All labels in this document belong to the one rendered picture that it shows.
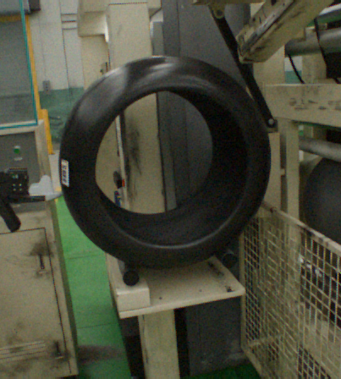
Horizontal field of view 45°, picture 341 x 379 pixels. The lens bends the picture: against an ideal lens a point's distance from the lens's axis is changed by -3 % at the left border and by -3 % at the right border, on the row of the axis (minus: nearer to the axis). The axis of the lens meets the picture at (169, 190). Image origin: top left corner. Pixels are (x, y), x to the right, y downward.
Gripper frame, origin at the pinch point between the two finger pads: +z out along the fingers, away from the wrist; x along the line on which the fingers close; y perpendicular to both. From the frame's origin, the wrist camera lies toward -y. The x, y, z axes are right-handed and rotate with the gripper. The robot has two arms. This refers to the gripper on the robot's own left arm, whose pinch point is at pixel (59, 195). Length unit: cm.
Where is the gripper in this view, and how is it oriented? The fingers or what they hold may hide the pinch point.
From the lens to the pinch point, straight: 117.8
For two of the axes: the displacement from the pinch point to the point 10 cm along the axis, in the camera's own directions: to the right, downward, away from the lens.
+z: 9.7, -0.2, 2.3
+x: -2.3, -2.3, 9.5
